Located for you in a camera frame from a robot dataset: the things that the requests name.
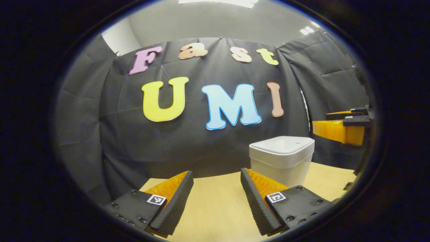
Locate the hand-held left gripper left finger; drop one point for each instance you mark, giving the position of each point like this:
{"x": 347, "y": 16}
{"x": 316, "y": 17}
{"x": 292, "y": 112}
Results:
{"x": 174, "y": 205}

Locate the grey desktop garbage bin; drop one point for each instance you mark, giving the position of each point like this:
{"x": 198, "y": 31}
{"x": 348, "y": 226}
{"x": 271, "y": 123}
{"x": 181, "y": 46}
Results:
{"x": 282, "y": 158}

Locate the black backdrop cloth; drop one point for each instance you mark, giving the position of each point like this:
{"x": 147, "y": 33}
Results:
{"x": 201, "y": 148}

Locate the wooden desktop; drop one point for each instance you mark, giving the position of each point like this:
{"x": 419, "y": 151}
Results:
{"x": 218, "y": 208}

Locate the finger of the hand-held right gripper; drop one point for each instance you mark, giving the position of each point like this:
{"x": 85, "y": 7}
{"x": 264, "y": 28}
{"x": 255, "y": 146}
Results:
{"x": 339, "y": 115}
{"x": 329, "y": 129}

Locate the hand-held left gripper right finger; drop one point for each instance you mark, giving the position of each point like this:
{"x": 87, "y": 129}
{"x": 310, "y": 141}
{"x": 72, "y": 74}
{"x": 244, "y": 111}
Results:
{"x": 257, "y": 205}

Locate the small ceiling light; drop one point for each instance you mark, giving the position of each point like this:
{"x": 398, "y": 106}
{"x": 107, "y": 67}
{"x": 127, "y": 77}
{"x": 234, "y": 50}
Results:
{"x": 309, "y": 28}

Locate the large ceiling light panel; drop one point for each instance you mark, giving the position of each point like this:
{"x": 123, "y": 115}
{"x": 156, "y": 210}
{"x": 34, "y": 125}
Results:
{"x": 218, "y": 2}

